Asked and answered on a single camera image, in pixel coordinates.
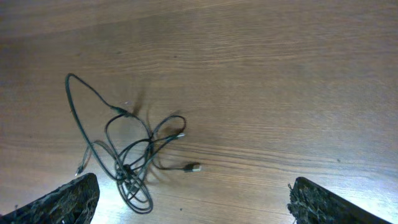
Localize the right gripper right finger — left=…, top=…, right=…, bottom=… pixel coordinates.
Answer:
left=287, top=177, right=389, bottom=224

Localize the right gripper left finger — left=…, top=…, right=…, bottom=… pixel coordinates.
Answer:
left=1, top=173, right=100, bottom=224

